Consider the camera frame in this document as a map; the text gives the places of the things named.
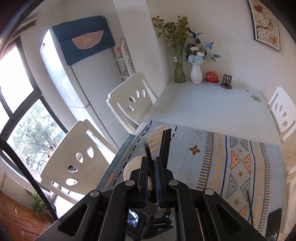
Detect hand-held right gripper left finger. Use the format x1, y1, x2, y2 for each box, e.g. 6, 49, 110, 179
35, 157, 149, 241

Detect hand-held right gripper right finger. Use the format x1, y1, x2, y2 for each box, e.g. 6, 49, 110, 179
155, 157, 266, 241

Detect white dotted rice paddle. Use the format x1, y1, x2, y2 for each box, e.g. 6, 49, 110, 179
123, 156, 142, 183
147, 175, 155, 194

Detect bunch of black chopsticks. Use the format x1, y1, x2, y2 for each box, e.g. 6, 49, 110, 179
158, 129, 173, 169

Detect patterned woven table runner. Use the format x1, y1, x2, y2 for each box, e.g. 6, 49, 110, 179
96, 120, 286, 234

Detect white cutout-back chair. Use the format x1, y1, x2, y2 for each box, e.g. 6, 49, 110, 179
267, 86, 292, 142
106, 71, 159, 135
40, 119, 119, 202

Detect green potted plant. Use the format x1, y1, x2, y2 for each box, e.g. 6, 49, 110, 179
30, 195, 50, 219

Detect grey refrigerator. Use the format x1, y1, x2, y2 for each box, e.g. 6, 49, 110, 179
39, 28, 131, 149

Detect wooden cabinet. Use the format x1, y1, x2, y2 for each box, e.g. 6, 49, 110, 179
0, 191, 55, 241

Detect black smartphone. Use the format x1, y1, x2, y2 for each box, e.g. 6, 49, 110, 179
265, 207, 283, 241

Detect red lidded teacup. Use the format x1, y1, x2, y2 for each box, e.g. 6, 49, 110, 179
205, 70, 221, 84

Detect dark phone stand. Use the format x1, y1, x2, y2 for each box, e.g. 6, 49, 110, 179
220, 74, 233, 90

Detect white carved corner shelf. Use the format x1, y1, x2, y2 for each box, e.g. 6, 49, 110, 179
114, 38, 137, 81

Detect dried yellow green flowers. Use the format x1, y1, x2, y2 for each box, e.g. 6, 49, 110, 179
151, 15, 190, 50

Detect blue fridge cover cloth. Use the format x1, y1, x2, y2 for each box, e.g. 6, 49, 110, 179
51, 15, 115, 66

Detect black framed window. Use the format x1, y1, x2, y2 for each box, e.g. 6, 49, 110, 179
0, 37, 67, 181

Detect large framed blossom picture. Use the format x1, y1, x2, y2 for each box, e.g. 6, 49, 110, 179
246, 0, 281, 52

